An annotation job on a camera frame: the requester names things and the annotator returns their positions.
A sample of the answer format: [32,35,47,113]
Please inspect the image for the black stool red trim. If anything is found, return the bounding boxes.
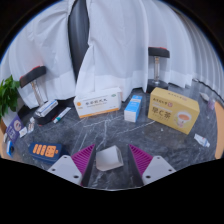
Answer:
[18,65,68,127]
[145,46,171,94]

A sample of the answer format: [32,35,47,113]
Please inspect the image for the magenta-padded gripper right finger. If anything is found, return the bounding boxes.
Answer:
[127,143,177,186]

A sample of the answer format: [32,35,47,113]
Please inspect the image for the orange pill blister pack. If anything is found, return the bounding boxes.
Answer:
[26,119,36,134]

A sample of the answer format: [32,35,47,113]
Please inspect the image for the small blue white carton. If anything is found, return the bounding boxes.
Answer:
[123,94,143,123]

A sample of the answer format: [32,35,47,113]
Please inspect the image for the purple box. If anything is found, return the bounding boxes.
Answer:
[5,114,25,144]

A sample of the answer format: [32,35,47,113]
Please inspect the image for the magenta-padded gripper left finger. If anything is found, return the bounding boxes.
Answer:
[47,143,97,188]

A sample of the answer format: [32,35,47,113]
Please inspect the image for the blue power strip orange sockets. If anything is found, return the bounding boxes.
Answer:
[28,142,69,164]

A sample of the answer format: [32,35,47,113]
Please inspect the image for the white flat packet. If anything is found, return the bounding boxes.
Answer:
[18,126,29,139]

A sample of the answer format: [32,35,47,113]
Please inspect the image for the small white packet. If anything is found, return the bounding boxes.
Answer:
[199,92,211,102]

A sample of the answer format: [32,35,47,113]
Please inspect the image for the yellow tea box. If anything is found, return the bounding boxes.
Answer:
[147,87,201,135]

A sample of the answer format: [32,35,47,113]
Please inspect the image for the white tube green cap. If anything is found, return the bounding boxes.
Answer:
[52,106,72,124]

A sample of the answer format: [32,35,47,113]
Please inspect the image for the white curtain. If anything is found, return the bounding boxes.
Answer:
[0,0,82,109]
[74,0,224,102]

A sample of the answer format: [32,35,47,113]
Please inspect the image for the small white sachet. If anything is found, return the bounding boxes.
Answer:
[193,133,211,148]

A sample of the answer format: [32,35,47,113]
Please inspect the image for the green potted plant white pot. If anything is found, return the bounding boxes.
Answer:
[0,75,21,118]

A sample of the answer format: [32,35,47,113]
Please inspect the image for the small purple bottle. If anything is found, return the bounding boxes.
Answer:
[207,98,217,112]

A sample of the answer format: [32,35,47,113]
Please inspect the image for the white box orange stripe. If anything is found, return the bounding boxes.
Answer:
[73,87,123,120]

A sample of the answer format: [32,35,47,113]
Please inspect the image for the flat white blue box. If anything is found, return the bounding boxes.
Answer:
[34,99,59,118]

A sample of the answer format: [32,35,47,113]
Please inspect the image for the white charger block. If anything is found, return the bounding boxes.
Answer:
[95,145,125,172]

